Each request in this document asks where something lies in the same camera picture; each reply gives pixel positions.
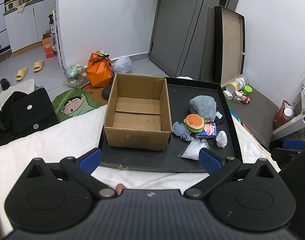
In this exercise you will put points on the black dice-pattern bag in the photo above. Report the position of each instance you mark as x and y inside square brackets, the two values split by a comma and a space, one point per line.
[30, 113]

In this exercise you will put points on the brown cardboard box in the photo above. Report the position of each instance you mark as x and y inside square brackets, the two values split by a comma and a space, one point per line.
[138, 112]

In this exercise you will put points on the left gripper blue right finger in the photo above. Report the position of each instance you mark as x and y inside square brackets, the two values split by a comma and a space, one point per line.
[210, 161]

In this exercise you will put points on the yellow slipper left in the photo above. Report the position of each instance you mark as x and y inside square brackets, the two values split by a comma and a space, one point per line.
[21, 74]

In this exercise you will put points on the black clog shoe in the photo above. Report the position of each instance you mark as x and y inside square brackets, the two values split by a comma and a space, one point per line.
[106, 91]

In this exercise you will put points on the white plastic bag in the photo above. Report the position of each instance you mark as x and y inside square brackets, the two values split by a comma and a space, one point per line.
[122, 65]

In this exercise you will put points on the clear bag of trash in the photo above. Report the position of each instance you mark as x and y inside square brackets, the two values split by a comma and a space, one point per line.
[76, 76]

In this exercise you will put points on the grey door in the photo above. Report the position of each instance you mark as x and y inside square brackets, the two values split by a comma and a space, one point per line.
[180, 32]

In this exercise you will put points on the small white charger box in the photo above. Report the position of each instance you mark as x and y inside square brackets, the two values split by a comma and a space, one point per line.
[228, 95]

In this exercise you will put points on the clear bag of white beads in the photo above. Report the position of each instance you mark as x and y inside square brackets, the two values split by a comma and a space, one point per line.
[192, 150]

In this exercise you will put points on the green hexagonal box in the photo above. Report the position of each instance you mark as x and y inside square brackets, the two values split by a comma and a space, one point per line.
[247, 90]

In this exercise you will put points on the yellow slipper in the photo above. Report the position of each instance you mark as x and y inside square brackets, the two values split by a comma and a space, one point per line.
[38, 65]
[21, 74]

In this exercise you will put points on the orange paper bag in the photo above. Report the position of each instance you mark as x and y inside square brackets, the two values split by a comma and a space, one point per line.
[99, 69]

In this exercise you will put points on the white kitchen cabinet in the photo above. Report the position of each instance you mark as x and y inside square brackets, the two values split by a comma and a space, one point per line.
[27, 27]

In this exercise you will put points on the black shallow tray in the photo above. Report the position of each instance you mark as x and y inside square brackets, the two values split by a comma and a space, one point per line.
[170, 159]

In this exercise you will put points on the white yellow canister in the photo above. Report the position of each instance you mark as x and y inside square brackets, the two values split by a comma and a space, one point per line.
[237, 84]

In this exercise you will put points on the black stitched fabric patch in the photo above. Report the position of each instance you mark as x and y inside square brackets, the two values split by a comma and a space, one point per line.
[219, 116]

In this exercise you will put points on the white soft bundle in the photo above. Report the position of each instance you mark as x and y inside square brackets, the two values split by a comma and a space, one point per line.
[221, 139]

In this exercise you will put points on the burger plush toy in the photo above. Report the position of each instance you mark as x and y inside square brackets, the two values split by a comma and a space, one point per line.
[194, 123]

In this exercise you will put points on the orange cardboard carton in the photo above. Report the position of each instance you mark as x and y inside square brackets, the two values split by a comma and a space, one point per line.
[48, 43]

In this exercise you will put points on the yellow slipper right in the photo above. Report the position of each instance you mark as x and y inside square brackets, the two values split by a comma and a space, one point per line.
[38, 65]

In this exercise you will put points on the leaning black-framed board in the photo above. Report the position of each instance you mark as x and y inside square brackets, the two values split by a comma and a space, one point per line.
[229, 45]

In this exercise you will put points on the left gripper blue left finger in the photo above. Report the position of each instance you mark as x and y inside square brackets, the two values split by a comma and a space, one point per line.
[90, 160]

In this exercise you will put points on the blue knitted cloth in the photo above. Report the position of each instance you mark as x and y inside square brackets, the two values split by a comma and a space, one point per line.
[180, 130]

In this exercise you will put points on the red pink figurine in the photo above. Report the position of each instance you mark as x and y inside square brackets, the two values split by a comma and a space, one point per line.
[246, 99]

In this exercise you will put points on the blue tissue packet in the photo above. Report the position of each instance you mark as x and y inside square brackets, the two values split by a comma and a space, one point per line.
[209, 131]

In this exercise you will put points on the green cartoon floor mat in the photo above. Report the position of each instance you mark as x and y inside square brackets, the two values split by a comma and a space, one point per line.
[72, 103]

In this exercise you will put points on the black slipper pair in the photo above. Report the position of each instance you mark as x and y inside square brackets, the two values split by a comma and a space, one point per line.
[5, 84]

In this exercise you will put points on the white blanket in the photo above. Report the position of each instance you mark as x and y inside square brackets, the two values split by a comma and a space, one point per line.
[74, 137]

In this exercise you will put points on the grey-blue fluffy plush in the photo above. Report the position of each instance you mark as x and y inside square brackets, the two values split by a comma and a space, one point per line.
[204, 106]

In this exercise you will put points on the grey low table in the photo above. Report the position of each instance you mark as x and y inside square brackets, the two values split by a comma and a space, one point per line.
[258, 116]

